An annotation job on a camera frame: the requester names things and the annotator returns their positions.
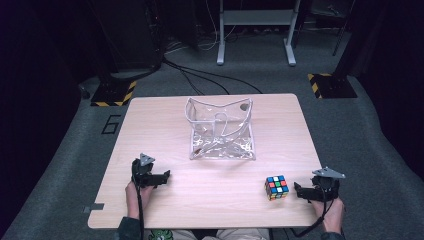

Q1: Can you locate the person's light clothing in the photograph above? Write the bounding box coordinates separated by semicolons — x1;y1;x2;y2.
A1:
143;227;272;240

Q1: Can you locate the white floor cable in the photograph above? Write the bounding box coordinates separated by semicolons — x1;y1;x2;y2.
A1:
164;0;238;54

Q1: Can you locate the short black floor cable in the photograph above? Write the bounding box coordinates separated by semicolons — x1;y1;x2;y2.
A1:
179;69;232;96

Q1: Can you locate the black stand pole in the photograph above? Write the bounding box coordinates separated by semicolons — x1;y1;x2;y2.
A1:
332;0;371;78

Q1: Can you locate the multicoloured puzzle cube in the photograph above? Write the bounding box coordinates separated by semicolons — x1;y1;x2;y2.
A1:
264;174;291;202

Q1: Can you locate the dark equipment cabinet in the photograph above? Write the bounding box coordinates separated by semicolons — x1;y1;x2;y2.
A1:
89;0;165;75

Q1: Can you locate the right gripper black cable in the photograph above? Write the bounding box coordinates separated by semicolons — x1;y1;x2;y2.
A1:
289;186;336;239

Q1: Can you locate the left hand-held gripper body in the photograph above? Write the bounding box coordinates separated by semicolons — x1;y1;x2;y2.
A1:
131;152;158;189

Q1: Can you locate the white metal desk frame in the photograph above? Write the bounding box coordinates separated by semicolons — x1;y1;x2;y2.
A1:
216;0;302;67

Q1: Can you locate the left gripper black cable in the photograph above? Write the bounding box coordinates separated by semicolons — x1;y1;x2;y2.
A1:
132;176;145;240

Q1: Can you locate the clear plastic bag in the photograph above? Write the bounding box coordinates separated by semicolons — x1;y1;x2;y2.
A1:
184;96;257;162

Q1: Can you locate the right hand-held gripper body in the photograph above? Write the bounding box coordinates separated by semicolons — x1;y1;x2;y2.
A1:
311;166;346;203

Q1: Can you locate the person's right hand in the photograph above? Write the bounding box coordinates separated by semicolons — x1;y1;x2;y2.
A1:
309;196;346;235

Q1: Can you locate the long black floor cable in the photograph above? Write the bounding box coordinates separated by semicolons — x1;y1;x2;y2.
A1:
162;58;264;95

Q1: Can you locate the hazard-striped black stand base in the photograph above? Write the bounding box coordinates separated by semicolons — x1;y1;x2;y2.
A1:
90;79;138;108
306;72;359;100

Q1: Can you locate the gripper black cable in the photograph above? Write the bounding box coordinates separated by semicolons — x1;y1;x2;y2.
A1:
289;186;336;239
132;176;145;240

